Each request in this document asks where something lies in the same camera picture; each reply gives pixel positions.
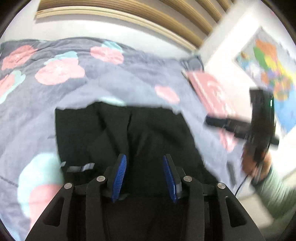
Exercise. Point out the grey floral bed blanket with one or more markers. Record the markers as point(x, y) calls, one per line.
point(38, 77)

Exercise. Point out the right hand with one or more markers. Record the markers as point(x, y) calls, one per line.
point(249, 166)

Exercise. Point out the pink pillow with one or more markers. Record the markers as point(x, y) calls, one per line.
point(211, 94)

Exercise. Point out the wooden slatted headboard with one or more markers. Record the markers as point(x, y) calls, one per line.
point(187, 23)

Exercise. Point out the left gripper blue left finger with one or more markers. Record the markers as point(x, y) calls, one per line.
point(114, 178)

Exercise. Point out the black garment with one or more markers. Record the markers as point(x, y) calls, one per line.
point(90, 140)

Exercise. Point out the colourful wall map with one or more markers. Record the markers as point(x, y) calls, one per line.
point(271, 67)

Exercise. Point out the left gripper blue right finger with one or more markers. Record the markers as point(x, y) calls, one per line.
point(173, 175)

